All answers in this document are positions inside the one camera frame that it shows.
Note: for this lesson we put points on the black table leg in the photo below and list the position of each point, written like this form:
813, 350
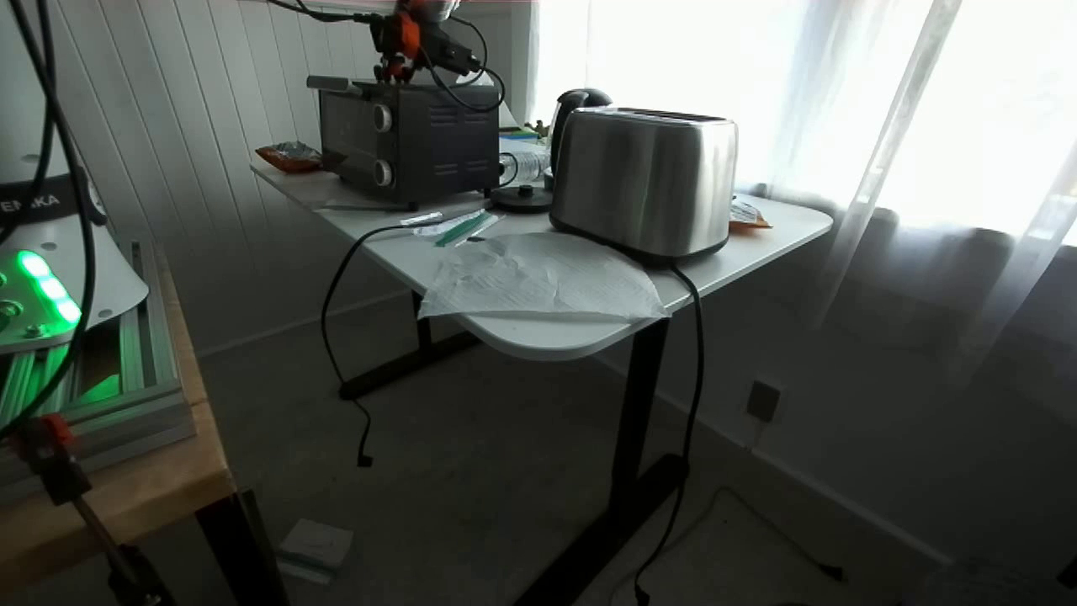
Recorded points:
241, 552

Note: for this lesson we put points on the dark wall socket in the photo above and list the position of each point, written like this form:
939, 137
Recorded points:
764, 402

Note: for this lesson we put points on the aluminium extrusion frame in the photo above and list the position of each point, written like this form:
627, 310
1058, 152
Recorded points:
134, 381

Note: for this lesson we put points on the dark round base plate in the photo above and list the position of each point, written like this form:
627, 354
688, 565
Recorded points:
524, 200

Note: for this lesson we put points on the black toaster oven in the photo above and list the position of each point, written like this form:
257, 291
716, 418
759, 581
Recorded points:
426, 145

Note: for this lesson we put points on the black desk leg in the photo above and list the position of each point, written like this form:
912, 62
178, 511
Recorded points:
406, 370
639, 427

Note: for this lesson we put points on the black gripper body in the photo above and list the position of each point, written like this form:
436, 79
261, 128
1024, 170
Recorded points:
443, 36

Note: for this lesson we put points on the small dark toy car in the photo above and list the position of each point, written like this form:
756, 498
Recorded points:
394, 76

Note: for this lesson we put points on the orange snack packet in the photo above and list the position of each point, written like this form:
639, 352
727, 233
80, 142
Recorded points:
747, 217

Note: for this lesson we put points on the white sheer curtain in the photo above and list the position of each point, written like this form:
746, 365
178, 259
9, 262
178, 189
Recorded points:
896, 113

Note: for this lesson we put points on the wooden table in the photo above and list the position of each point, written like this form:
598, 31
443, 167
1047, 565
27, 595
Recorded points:
123, 494

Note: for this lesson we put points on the stainless steel toaster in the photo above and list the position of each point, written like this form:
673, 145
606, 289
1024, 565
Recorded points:
644, 179

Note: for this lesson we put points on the red black bar clamp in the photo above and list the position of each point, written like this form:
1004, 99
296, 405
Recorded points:
53, 455

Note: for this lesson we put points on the white cloth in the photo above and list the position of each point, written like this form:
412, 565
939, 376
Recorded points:
538, 282

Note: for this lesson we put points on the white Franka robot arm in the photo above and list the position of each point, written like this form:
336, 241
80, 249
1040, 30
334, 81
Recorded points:
119, 291

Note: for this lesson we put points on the red brown tray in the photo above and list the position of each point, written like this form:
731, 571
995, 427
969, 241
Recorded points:
289, 157

